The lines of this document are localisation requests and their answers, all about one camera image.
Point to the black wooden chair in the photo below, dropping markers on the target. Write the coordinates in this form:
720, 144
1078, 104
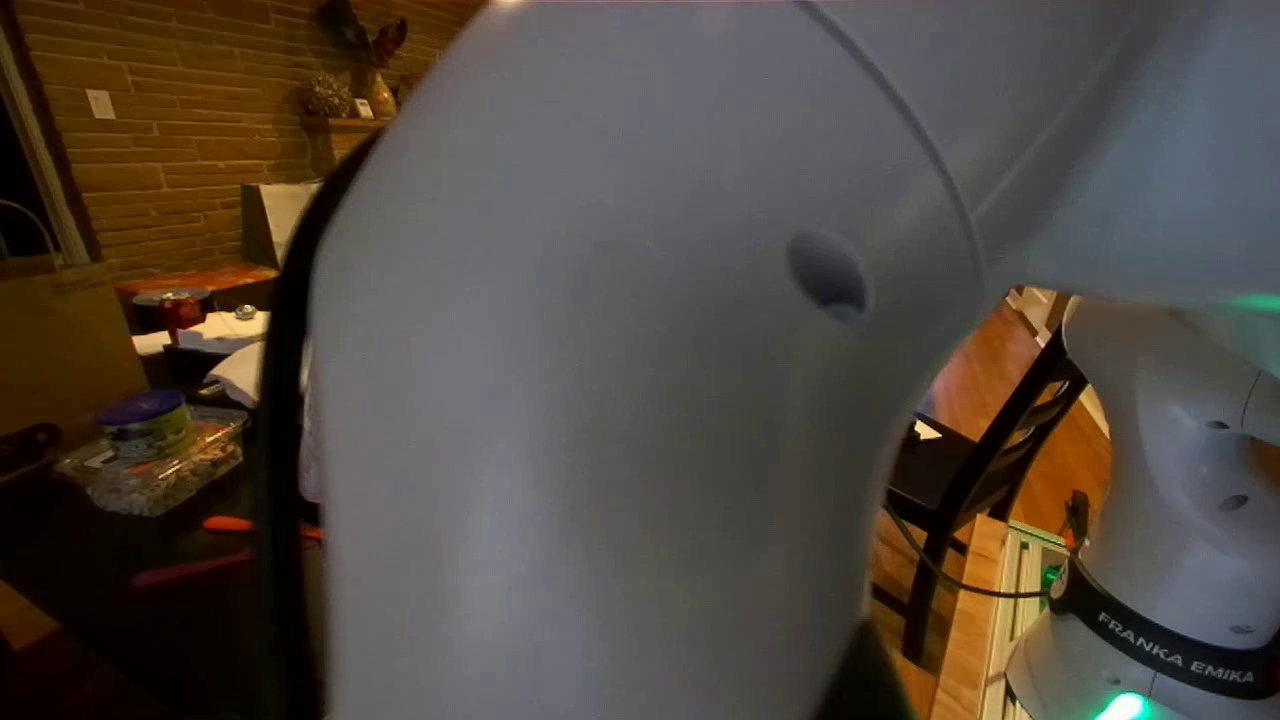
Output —
985, 470

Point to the red stick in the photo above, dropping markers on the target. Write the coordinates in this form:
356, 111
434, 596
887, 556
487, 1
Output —
190, 569

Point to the dried flower ball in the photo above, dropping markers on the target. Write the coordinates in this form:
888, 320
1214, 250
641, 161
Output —
326, 97

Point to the wooden mantel shelf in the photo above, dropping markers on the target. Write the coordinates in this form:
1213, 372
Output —
338, 140

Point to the white cloth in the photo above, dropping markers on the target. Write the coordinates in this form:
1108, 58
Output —
240, 374

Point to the tin can with blue lid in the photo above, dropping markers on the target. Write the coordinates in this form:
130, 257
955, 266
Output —
148, 424

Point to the rooster figurine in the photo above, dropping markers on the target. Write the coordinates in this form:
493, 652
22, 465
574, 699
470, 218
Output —
372, 62

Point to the white paper bag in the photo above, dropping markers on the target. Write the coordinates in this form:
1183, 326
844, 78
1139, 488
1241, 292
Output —
278, 215

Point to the small white card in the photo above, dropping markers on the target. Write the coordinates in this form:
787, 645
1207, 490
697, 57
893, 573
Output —
362, 108

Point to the brown paper bag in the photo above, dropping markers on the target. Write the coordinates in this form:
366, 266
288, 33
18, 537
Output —
60, 340

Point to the window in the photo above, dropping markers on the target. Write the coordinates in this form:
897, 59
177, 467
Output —
25, 150

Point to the clear plastic container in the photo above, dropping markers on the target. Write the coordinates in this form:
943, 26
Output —
160, 478

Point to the stack of white papers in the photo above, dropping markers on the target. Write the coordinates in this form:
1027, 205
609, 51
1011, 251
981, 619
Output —
222, 329

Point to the white wall switch plate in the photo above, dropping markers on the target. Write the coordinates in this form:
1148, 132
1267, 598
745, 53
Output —
100, 103

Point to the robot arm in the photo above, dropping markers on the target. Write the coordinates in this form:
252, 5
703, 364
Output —
620, 400

